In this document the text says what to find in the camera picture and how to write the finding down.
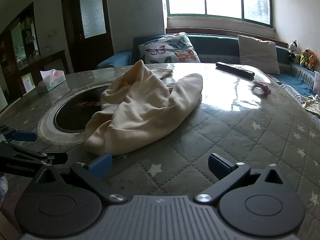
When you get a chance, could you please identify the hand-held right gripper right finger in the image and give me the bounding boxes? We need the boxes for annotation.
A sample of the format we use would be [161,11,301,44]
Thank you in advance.
[196,153,292,204]

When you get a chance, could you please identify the blue sofa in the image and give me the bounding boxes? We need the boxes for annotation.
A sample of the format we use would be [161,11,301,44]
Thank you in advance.
[97,34,320,98]

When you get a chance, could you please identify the person's patterned clothing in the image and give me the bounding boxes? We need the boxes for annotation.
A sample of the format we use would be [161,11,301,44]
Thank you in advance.
[0,176,8,203]

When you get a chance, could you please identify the patterned light cloth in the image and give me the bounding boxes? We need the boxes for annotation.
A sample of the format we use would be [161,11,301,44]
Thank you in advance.
[301,94,320,117]

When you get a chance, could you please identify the brown wooden ledge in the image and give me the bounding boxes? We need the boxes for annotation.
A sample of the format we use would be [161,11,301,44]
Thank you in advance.
[165,27,288,48]

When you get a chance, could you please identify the tissue box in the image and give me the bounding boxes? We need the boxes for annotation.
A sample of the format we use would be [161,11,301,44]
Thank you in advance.
[40,69,66,92]

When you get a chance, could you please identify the butterfly print pillow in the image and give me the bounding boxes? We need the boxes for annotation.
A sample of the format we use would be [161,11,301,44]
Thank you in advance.
[138,32,201,65]

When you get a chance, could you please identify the round black cooktop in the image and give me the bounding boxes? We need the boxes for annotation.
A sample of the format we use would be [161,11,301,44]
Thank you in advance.
[37,80,118,145]

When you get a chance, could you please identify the dark door with frosted glass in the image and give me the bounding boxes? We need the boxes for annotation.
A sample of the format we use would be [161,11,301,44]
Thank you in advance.
[61,0,115,73]

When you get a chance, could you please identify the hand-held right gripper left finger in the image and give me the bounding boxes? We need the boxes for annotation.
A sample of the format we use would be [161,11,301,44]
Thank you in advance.
[31,153,126,204]

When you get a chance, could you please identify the tiger stuffed toy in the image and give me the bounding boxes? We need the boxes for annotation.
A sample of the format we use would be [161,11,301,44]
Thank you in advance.
[307,51,319,71]

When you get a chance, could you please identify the dark wooden cabinet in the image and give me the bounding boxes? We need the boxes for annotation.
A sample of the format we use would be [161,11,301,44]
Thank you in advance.
[0,2,68,105]

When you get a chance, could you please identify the cream garment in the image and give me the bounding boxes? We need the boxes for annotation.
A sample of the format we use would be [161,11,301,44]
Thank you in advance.
[84,60,203,156]

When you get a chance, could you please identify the beige pillow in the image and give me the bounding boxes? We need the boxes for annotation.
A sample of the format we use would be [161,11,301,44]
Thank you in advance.
[237,34,280,75]

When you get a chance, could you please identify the pink toy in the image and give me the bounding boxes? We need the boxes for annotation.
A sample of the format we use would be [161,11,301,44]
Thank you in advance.
[252,80,272,96]

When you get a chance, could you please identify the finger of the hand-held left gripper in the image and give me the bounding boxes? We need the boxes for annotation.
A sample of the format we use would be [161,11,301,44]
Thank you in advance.
[0,124,38,143]
[0,142,68,177]

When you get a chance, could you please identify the black remote control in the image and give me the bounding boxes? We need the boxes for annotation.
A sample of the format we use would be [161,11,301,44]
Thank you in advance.
[215,62,255,78]

